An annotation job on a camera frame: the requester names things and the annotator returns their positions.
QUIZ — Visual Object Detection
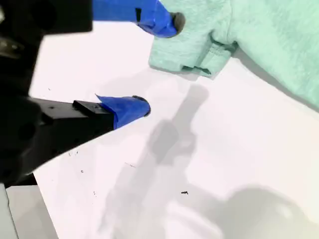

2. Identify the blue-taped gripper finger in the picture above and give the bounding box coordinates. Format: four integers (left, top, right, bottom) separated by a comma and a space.
43, 0, 186, 38
29, 93, 152, 173

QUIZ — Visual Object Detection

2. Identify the pale green T-shirt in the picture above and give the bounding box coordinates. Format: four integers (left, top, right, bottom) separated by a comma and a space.
149, 0, 319, 112

